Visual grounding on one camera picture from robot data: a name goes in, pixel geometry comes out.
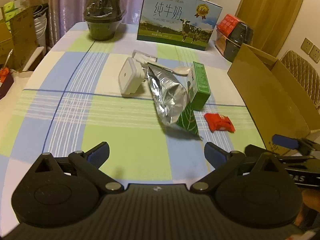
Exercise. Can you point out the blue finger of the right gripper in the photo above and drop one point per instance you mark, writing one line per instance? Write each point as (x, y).
(303, 146)

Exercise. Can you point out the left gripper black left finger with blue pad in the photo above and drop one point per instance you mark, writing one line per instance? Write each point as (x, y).
(87, 165)

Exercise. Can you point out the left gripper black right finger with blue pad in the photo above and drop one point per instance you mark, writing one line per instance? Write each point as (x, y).
(225, 164)

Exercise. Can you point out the red snack packet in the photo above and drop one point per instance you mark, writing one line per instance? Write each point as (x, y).
(217, 122)

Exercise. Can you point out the dark green small box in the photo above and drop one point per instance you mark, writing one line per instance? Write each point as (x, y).
(198, 86)

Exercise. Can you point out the silver green foil pouch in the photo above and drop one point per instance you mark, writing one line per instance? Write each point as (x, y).
(171, 101)

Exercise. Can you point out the white power adapter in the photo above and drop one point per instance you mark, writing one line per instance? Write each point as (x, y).
(131, 78)

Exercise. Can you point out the white plastic spoon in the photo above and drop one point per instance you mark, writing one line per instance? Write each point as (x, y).
(181, 70)

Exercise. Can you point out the person's right hand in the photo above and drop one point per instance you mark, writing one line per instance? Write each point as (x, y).
(309, 209)

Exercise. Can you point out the brown cardboard box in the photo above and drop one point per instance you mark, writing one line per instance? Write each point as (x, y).
(276, 101)

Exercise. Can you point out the quilted chair back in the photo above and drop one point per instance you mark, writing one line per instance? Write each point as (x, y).
(304, 73)

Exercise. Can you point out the checked tablecloth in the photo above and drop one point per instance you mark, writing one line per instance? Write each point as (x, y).
(72, 102)

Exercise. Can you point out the dark wrapped bowl red lid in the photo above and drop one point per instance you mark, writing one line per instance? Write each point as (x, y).
(231, 34)

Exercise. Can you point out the cardboard box on floor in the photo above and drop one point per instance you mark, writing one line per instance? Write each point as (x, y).
(23, 29)

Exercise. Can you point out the wooden door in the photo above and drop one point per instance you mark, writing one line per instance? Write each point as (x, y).
(271, 21)

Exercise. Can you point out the milk carton gift box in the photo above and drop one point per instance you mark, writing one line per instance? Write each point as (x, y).
(186, 23)

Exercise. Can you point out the dark wrapped bowl left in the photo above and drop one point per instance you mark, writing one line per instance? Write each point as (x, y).
(103, 18)

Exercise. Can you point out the double wall socket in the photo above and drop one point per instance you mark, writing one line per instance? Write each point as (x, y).
(310, 49)

